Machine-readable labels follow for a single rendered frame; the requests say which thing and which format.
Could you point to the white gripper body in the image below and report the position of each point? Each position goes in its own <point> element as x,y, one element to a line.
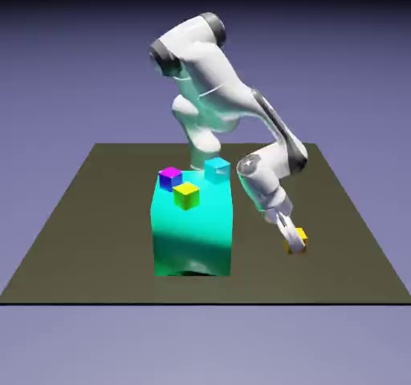
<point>289,231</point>

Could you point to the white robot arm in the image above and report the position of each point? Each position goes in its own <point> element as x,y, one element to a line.
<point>212,80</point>

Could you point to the small magenta cube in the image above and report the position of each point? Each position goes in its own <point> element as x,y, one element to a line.
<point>170,175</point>

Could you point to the large cyan box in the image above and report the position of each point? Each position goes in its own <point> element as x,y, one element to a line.
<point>192,231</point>

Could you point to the small yellow cube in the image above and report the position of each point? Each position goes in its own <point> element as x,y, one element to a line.
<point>186,195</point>

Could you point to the small orange cube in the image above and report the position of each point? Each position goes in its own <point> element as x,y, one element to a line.
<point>301,235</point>

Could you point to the small cyan cube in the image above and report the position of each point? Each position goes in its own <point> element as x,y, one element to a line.
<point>216,170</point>

